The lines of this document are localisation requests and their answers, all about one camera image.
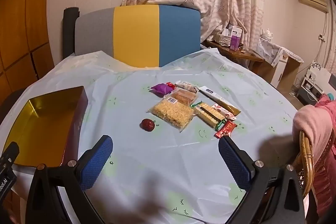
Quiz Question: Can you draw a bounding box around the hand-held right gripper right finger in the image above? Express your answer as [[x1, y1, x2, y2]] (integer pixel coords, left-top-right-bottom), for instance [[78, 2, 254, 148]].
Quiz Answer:
[[218, 136, 306, 224]]

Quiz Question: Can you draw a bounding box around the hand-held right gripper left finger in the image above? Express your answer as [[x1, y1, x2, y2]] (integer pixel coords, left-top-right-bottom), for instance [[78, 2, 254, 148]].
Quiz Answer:
[[25, 135, 114, 224]]

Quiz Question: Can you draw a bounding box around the dark red gold-lined box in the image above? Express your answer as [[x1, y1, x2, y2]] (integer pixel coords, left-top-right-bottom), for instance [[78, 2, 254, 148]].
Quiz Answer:
[[0, 86, 89, 168]]

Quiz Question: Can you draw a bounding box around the red white snack packet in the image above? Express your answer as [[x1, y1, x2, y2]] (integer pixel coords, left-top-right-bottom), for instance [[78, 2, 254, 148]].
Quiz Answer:
[[211, 104, 236, 119]]

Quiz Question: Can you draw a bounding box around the green-ended rice bar packet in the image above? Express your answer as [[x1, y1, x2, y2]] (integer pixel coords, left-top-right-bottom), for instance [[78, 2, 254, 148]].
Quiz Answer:
[[191, 101, 226, 128]]

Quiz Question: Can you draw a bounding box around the red date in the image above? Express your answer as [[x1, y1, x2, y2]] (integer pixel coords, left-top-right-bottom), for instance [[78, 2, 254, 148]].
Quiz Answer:
[[141, 118, 153, 132]]

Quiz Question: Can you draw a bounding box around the white gold stick sachet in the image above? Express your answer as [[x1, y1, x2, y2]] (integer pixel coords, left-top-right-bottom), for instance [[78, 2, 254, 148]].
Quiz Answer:
[[198, 86, 241, 116]]

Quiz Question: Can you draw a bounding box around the large rice crisp packet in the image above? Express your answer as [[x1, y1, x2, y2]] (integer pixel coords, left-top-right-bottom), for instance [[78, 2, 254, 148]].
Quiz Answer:
[[147, 99, 197, 133]]

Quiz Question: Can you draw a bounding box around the clear orange cake packet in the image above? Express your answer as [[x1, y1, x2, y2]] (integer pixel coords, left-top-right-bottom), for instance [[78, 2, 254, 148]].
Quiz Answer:
[[164, 88, 198, 106]]

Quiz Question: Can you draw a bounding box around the white nut snack packet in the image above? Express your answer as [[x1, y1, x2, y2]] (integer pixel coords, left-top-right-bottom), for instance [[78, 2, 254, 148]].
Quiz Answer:
[[175, 80, 199, 93]]

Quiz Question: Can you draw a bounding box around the purple snack packet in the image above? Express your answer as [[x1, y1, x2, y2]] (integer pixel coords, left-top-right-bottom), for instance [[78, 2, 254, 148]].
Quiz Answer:
[[151, 83, 171, 97]]

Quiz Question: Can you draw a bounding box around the smiley print tablecloth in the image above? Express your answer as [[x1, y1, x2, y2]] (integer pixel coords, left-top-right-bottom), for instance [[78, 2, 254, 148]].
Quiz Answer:
[[4, 48, 305, 224]]

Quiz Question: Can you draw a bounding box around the rattan chair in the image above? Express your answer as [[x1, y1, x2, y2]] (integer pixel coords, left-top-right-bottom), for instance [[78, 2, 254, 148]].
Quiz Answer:
[[291, 130, 336, 198]]

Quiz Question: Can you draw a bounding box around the pink blanket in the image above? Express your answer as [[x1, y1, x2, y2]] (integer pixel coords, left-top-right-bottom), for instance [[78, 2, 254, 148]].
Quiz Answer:
[[293, 94, 336, 216]]

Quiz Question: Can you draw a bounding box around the grey appliance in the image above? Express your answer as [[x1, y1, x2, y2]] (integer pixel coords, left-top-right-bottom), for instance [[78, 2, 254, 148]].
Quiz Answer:
[[298, 77, 324, 106]]

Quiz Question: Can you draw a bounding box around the wooden side table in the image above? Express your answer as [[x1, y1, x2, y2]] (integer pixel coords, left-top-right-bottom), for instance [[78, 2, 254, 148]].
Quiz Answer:
[[204, 39, 265, 69]]

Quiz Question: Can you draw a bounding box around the clear plastic cover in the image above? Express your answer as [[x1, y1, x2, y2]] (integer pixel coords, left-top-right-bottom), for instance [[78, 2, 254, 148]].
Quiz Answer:
[[259, 40, 303, 67]]

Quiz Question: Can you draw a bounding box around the purple carton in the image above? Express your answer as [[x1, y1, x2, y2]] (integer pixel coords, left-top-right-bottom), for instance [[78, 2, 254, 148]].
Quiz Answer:
[[229, 32, 240, 51]]

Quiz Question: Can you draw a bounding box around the silver patterned tissue box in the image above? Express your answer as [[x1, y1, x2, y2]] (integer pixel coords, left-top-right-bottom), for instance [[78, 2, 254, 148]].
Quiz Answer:
[[215, 25, 233, 46]]

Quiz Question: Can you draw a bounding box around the white floral box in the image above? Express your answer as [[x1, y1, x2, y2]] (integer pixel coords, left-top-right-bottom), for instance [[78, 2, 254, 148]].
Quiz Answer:
[[307, 61, 331, 83]]

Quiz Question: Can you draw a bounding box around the orange wooden wardrobe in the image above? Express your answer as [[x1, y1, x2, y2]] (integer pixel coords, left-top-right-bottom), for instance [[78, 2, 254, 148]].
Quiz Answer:
[[0, 0, 63, 98]]

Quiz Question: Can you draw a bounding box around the grey yellow blue chair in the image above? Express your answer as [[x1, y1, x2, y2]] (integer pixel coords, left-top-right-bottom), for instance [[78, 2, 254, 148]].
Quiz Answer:
[[74, 4, 201, 68]]

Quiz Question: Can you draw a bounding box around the wall air conditioner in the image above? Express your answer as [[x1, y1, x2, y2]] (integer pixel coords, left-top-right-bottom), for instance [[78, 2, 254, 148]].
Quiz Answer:
[[298, 0, 329, 13]]

